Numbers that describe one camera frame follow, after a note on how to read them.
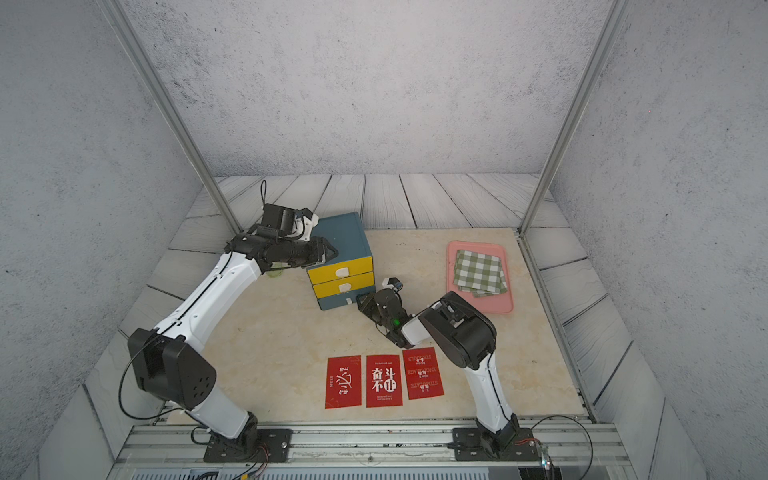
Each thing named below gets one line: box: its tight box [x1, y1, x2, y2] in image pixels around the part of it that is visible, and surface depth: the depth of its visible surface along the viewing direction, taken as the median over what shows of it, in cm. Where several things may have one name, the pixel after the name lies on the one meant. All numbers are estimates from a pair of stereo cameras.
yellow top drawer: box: [307, 256, 373, 285], surface depth 86 cm
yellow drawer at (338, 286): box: [312, 271, 375, 299], surface depth 91 cm
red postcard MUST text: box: [325, 355, 362, 409], surface depth 85 cm
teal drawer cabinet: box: [307, 212, 376, 311], surface depth 91 cm
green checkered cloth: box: [454, 250, 508, 297], surface depth 109 cm
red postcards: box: [402, 347, 445, 400], surface depth 86 cm
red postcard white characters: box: [366, 354, 403, 408], surface depth 85 cm
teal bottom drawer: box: [317, 286, 376, 311], surface depth 97 cm
